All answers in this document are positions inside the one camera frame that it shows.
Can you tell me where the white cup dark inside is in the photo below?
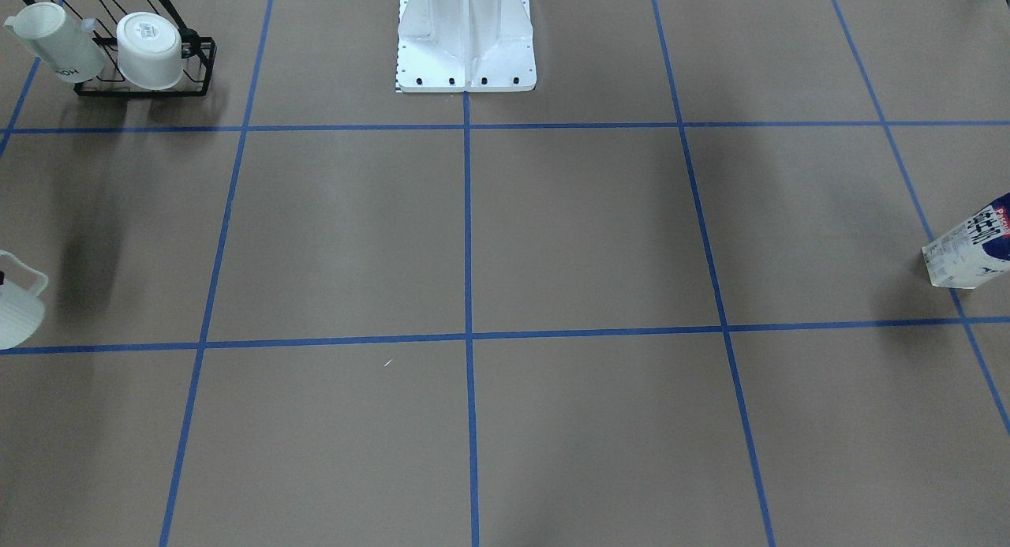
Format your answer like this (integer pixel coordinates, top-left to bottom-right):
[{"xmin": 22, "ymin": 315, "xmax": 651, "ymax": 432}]
[{"xmin": 1, "ymin": 251, "xmax": 51, "ymax": 350}]

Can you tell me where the white upside-down cup rear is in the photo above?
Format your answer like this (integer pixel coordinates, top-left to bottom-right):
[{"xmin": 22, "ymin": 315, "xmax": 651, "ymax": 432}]
[{"xmin": 115, "ymin": 12, "xmax": 184, "ymax": 91}]

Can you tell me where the blue white milk carton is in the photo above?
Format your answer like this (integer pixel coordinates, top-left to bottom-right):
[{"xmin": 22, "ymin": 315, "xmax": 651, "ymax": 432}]
[{"xmin": 921, "ymin": 194, "xmax": 1009, "ymax": 289}]

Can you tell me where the white tilted cup front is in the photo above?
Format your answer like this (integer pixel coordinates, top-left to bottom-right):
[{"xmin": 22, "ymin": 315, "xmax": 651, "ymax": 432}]
[{"xmin": 3, "ymin": 2, "xmax": 106, "ymax": 84}]

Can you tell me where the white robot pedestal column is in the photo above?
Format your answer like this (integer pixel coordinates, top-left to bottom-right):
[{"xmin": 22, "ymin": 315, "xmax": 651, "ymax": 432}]
[{"xmin": 395, "ymin": 0, "xmax": 537, "ymax": 93}]

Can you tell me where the black wire cup rack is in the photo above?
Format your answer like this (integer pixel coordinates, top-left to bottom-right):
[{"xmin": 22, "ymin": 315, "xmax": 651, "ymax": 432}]
[{"xmin": 3, "ymin": 0, "xmax": 217, "ymax": 99}]

